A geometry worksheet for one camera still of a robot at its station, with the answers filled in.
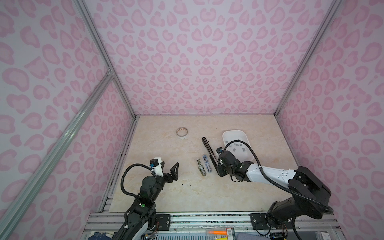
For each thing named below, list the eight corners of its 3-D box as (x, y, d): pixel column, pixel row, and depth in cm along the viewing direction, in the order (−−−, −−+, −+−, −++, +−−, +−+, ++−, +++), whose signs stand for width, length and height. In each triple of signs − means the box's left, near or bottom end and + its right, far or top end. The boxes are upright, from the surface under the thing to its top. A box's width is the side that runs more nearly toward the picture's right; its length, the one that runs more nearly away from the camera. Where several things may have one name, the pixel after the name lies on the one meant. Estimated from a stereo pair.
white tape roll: (175, 138, 109) (175, 137, 107) (176, 129, 115) (176, 127, 113) (187, 138, 109) (187, 136, 107) (188, 128, 115) (188, 127, 113)
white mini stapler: (202, 177, 90) (202, 173, 87) (196, 163, 96) (196, 160, 92) (206, 175, 91) (206, 172, 87) (199, 162, 97) (199, 158, 93)
